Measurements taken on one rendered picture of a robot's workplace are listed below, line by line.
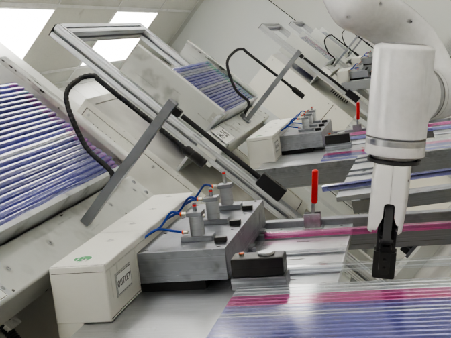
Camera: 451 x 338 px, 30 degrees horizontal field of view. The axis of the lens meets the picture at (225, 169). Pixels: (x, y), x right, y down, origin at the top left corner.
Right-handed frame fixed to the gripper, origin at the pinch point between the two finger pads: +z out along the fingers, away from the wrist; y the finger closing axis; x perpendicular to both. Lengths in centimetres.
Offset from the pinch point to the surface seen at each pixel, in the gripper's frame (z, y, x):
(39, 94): -17, -33, -69
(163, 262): 2.0, 6.0, -31.6
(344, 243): 2.1, -16.1, -6.7
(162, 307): 6.1, 13.5, -29.3
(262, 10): -38, -771, -148
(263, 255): -0.8, 6.5, -16.8
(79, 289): 3.0, 18.9, -39.4
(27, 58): 4, -420, -250
